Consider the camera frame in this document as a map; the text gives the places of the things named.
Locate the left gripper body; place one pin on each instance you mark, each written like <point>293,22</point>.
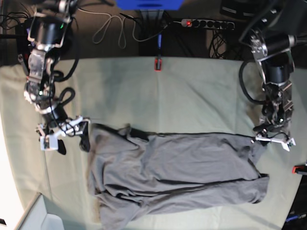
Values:
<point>275,118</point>

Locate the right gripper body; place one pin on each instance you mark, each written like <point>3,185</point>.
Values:
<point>53,115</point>

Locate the grey t-shirt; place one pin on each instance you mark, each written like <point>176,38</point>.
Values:
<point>133,173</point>

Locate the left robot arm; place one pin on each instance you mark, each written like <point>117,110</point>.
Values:
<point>271,34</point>

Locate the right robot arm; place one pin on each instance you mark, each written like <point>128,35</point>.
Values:
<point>50,26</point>

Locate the red clamp at right edge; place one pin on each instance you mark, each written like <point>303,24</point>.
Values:
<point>300,169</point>

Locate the white bin at bottom left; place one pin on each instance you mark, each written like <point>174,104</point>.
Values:
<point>36,217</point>

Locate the red clamp at left corner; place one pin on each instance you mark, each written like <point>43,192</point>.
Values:
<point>24,47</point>

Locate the light green table cloth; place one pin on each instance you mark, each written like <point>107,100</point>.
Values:
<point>189,95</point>

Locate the red clamp at top centre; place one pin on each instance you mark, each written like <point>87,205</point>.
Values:
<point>158,58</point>

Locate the black power strip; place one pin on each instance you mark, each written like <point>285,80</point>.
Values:
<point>208,24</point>

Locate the blue box at top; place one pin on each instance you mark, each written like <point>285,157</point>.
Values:
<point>149,4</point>

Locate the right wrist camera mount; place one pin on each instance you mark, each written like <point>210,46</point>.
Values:
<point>48,137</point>

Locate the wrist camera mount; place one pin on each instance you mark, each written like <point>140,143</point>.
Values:
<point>271,133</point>
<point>48,137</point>

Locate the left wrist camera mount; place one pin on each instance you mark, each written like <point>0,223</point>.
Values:
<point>271,133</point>

